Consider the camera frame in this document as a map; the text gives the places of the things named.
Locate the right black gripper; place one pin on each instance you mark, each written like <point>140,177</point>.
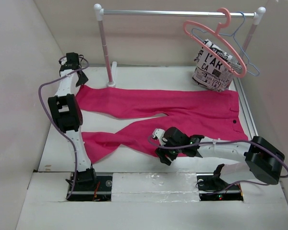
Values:
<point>161,152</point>

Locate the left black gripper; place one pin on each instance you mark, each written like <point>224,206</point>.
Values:
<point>82,79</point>

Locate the pink trousers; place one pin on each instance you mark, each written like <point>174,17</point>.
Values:
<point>208,113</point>

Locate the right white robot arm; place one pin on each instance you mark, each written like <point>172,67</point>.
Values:
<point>255,159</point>

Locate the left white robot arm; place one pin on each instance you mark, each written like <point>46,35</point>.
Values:
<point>67,116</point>

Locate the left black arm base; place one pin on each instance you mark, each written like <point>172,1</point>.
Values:
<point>99,192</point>

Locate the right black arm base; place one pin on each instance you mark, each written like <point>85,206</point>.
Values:
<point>214,189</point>

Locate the black white printed garment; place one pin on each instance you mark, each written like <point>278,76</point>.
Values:
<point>210,72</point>

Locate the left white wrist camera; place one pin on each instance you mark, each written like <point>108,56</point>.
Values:
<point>62,60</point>

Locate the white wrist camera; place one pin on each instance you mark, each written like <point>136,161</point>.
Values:
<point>158,134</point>
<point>62,60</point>

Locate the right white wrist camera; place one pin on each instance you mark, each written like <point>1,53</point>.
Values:
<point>158,134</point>

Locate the blue wire hanger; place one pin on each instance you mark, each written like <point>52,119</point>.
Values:
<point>258,15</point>

